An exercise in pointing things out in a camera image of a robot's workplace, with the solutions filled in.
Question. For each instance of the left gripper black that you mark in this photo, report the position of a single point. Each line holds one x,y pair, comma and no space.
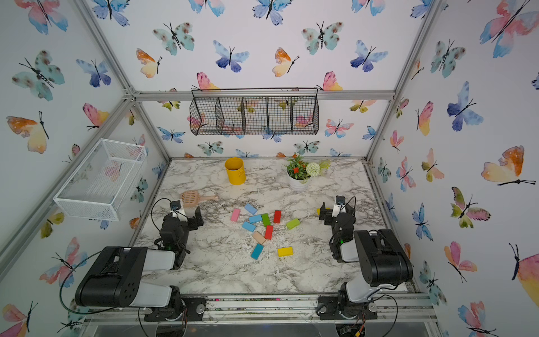
194,225

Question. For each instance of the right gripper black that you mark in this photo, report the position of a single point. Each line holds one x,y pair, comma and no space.
325,212

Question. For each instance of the lime green block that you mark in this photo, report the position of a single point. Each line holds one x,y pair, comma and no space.
292,224

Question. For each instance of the yellow block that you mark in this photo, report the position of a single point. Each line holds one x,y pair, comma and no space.
284,252

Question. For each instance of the red block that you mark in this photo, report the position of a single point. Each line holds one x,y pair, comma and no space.
269,232
277,217

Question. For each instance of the teal block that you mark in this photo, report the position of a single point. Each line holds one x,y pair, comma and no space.
256,253

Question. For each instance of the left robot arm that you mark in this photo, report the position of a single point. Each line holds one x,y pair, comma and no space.
116,277

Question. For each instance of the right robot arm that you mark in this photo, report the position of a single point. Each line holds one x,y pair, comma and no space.
383,265

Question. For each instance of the pink plastic scoop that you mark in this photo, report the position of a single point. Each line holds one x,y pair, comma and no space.
192,198

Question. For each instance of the pink block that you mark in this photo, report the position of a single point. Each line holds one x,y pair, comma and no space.
235,215

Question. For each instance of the potted flower plant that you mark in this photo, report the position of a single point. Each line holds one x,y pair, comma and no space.
300,172

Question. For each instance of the blue block lower left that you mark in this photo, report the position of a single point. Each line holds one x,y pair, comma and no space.
249,226

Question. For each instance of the dark green block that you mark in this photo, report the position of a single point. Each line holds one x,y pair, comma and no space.
266,220

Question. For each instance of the light blue block upper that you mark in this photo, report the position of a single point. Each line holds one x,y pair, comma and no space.
251,209

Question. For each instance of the light blue block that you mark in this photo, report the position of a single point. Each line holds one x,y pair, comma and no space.
255,219
251,209

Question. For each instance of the light blue block middle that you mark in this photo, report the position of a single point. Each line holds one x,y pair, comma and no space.
255,219

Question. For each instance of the natural wood block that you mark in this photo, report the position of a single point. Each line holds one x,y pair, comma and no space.
259,238

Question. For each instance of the yellow cup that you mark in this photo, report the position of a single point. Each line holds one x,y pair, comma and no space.
235,171

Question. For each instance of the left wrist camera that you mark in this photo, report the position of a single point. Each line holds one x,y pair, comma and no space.
176,206

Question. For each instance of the white mesh wall basket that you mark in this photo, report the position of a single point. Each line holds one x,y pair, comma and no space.
98,186

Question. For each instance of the aluminium front rail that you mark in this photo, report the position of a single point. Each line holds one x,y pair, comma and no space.
386,307

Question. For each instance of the black wire wall basket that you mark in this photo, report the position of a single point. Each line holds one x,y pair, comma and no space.
254,111

